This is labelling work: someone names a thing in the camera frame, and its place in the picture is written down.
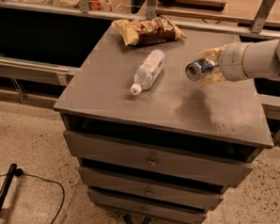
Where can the silver blue redbull can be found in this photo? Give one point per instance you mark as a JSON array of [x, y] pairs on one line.
[[200, 68]]

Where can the brown yellow chip bag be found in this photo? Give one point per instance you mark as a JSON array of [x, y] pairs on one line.
[[145, 32]]

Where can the bottom grey drawer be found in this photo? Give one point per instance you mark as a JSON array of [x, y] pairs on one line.
[[145, 207]]

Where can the grey drawer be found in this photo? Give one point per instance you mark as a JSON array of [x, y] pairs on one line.
[[191, 166], [145, 207], [149, 189]]

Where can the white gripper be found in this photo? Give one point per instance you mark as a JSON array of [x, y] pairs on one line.
[[231, 62]]

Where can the middle grey drawer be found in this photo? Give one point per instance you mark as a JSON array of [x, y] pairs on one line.
[[149, 189]]

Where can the orange object behind glass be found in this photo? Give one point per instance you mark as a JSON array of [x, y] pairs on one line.
[[95, 4]]

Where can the metal counter rail frame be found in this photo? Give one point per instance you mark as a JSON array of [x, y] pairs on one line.
[[256, 18]]

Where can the black pole on floor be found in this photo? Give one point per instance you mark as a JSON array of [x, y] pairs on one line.
[[6, 184]]

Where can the clear plastic water bottle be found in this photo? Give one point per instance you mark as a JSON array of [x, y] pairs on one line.
[[146, 74]]

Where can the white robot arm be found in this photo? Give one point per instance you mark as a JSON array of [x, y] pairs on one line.
[[261, 60]]

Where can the grey drawer cabinet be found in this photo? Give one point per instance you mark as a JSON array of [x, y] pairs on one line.
[[224, 120]]

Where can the top grey drawer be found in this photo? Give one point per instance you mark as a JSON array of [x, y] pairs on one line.
[[191, 166]]

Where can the dark wooden block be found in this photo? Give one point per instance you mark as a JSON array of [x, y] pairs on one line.
[[202, 4]]

